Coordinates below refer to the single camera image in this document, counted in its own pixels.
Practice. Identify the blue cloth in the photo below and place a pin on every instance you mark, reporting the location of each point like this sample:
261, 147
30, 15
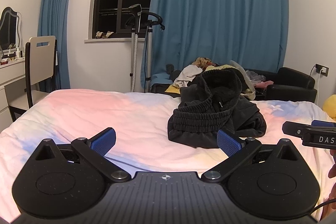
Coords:
161, 78

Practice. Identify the beige cloth on windowsill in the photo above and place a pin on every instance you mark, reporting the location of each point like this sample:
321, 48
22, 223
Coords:
105, 34

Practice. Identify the pastel fleece blanket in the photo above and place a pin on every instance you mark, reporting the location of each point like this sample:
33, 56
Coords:
105, 108

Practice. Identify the wide blue curtain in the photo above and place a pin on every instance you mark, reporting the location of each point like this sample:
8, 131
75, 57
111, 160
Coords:
218, 8

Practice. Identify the beige chair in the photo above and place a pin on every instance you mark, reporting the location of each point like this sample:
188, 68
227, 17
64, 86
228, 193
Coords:
39, 61

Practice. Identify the white grey shirt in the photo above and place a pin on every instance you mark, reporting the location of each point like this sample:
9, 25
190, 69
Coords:
187, 74

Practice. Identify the narrow blue curtain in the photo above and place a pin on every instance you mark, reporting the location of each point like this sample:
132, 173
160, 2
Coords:
56, 3

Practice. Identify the yellow cloth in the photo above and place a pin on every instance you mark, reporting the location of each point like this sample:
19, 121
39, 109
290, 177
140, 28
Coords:
173, 88

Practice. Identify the black nightstand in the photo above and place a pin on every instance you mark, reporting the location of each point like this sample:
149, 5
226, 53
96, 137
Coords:
291, 85

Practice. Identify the black fleece pants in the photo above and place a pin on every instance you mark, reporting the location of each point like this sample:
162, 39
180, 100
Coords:
223, 82

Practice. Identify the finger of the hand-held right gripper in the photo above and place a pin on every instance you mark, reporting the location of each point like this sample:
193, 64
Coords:
324, 123
292, 128

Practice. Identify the white vanity desk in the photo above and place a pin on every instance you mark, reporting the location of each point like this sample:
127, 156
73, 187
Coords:
10, 74

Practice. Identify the wavy frame mirror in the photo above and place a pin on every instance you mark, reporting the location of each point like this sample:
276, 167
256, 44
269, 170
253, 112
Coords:
7, 27

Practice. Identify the wall socket with charger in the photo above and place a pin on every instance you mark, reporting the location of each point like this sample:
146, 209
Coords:
322, 69

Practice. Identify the white bottle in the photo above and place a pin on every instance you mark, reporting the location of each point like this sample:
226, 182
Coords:
18, 53

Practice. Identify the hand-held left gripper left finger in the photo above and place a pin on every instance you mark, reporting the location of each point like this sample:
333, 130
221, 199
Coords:
103, 141

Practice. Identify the camera tripod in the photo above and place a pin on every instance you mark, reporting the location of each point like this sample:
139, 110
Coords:
137, 14

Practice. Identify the tan patterned garment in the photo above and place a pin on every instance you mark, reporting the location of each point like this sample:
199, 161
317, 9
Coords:
202, 61

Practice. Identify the yellow plush toy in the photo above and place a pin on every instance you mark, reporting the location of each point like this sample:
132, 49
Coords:
330, 107

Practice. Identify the person's right hand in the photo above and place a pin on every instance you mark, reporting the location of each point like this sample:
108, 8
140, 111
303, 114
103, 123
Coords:
332, 170

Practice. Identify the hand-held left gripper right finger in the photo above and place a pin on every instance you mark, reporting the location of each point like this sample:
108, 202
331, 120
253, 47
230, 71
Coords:
228, 142

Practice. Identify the clear plastic bag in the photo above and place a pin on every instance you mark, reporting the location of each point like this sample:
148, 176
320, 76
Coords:
245, 74

